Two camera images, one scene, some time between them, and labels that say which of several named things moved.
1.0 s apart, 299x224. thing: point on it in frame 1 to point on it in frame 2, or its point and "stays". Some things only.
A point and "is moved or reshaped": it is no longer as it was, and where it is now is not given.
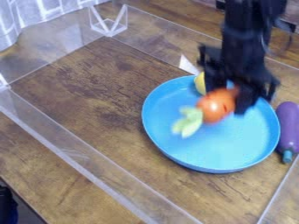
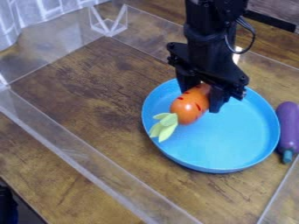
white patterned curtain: x=21 y=13 stays
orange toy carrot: x=213 y=107 is moved or reshaped
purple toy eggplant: x=287 y=129 stays
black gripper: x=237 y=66 to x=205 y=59
